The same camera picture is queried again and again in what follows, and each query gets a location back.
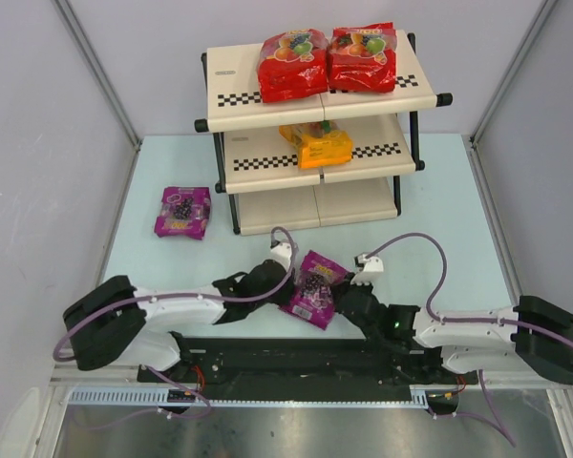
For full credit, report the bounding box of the purple grape candy bag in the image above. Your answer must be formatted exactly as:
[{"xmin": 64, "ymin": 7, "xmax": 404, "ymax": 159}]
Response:
[
  {"xmin": 280, "ymin": 250, "xmax": 349, "ymax": 330},
  {"xmin": 154, "ymin": 186, "xmax": 211, "ymax": 240}
]

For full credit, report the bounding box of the orange candy bag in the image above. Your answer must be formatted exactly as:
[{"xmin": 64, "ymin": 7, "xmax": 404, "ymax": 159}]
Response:
[{"xmin": 279, "ymin": 120, "xmax": 353, "ymax": 170}]

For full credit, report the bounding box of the red fruit candy bag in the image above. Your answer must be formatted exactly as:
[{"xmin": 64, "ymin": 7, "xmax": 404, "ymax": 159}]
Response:
[
  {"xmin": 257, "ymin": 29, "xmax": 329, "ymax": 103},
  {"xmin": 327, "ymin": 22, "xmax": 397, "ymax": 94}
]

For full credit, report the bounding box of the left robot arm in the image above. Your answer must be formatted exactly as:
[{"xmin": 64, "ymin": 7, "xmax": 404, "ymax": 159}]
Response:
[{"xmin": 53, "ymin": 256, "xmax": 294, "ymax": 371}]

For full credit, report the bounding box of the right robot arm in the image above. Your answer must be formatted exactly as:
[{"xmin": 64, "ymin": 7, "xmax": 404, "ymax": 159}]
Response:
[{"xmin": 331, "ymin": 280, "xmax": 573, "ymax": 385}]

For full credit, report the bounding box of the beige three-tier shelf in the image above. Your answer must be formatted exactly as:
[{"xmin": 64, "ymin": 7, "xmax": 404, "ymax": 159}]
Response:
[{"xmin": 195, "ymin": 23, "xmax": 453, "ymax": 236}]

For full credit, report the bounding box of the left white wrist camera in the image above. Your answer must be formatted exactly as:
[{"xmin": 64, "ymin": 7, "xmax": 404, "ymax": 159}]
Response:
[{"xmin": 270, "ymin": 241, "xmax": 298, "ymax": 277}]

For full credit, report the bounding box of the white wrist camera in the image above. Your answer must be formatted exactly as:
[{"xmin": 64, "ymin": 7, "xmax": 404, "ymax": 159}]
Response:
[
  {"xmin": 270, "ymin": 241, "xmax": 298, "ymax": 277},
  {"xmin": 350, "ymin": 253, "xmax": 384, "ymax": 285}
]

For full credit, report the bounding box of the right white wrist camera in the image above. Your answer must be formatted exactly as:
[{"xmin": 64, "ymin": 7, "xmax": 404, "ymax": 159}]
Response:
[{"xmin": 350, "ymin": 253, "xmax": 384, "ymax": 285}]

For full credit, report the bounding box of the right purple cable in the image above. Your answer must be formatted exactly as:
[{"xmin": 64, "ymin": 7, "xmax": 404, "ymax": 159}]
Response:
[{"xmin": 370, "ymin": 232, "xmax": 573, "ymax": 445}]

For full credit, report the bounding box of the purple cable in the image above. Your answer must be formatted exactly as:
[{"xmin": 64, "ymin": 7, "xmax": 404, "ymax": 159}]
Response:
[
  {"xmin": 52, "ymin": 226, "xmax": 300, "ymax": 421},
  {"xmin": 370, "ymin": 232, "xmax": 573, "ymax": 445}
]

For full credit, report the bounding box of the aluminium rail frame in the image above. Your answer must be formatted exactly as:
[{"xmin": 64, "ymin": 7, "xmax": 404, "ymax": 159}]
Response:
[{"xmin": 49, "ymin": 347, "xmax": 572, "ymax": 406}]

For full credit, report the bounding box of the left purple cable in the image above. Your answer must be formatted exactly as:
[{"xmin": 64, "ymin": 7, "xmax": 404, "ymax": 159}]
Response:
[{"xmin": 52, "ymin": 226, "xmax": 300, "ymax": 421}]

